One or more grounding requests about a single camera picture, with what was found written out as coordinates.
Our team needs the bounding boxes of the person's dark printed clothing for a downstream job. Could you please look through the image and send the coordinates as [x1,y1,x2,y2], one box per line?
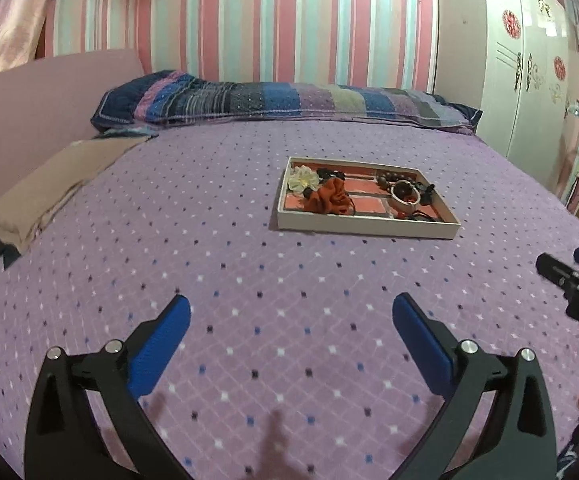
[554,410,579,480]

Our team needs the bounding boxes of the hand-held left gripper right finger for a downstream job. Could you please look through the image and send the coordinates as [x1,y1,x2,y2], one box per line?
[392,292,557,480]

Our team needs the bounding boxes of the beige cloth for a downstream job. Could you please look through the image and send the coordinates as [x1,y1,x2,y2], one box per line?
[0,135,158,256]

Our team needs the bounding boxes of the cream scrunchie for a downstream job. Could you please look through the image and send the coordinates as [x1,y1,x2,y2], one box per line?
[288,165,320,196]

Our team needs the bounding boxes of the pink headboard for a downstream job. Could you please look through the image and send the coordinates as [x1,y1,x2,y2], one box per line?
[0,49,145,226]

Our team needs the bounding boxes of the white jewelry tray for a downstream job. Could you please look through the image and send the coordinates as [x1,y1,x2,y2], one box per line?
[268,156,461,241]

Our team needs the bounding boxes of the brown wooden bead bracelet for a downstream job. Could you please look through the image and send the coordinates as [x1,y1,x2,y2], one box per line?
[375,172,413,190]

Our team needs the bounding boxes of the purple diamond pattern blanket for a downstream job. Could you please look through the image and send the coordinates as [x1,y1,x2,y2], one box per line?
[0,120,579,480]

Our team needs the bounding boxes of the orange scrunchie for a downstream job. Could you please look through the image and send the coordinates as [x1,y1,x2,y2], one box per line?
[301,179,356,216]

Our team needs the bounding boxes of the striped patchwork pillow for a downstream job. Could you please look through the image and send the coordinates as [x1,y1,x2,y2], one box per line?
[91,70,483,136]

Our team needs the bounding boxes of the black hair tie red beads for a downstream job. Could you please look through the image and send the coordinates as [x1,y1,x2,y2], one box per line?
[397,209,437,224]

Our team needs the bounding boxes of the white wardrobe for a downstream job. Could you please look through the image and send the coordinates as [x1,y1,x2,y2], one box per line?
[479,0,579,206]

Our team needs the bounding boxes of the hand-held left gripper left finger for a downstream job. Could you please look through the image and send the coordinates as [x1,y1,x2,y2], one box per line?
[24,294,192,480]

